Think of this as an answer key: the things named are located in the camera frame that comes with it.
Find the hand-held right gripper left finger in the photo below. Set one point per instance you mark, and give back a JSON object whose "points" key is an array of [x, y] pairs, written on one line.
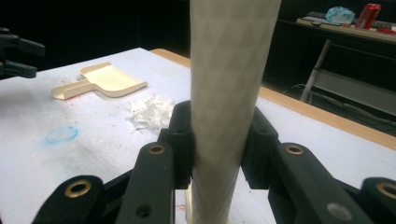
{"points": [[180, 133]]}

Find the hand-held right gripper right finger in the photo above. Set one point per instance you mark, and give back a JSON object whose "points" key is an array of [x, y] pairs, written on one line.
{"points": [[260, 140]]}

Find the pile of white paper scraps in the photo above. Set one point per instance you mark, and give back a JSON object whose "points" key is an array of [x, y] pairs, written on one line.
{"points": [[152, 113]]}

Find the cream plastic dustpan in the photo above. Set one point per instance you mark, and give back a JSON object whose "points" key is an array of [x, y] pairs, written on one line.
{"points": [[109, 81]]}

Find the white metal stand leg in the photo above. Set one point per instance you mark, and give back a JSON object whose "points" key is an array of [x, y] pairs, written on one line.
{"points": [[316, 71]]}

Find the wooden-topped side desk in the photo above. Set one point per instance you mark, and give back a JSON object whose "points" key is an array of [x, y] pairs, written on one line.
{"points": [[358, 32]]}

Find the light blue plastic bag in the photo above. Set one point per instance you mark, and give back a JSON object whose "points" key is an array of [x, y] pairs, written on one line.
{"points": [[340, 15]]}

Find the red drink can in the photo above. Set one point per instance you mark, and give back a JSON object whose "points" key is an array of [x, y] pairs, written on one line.
{"points": [[368, 16]]}

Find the red round lid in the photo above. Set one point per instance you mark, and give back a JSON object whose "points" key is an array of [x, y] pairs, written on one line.
{"points": [[386, 30]]}

